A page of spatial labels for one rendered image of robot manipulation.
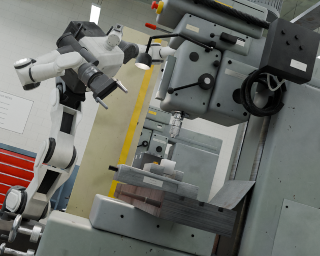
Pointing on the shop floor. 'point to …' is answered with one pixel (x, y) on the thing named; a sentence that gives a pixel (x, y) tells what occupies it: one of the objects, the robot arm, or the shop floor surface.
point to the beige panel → (115, 130)
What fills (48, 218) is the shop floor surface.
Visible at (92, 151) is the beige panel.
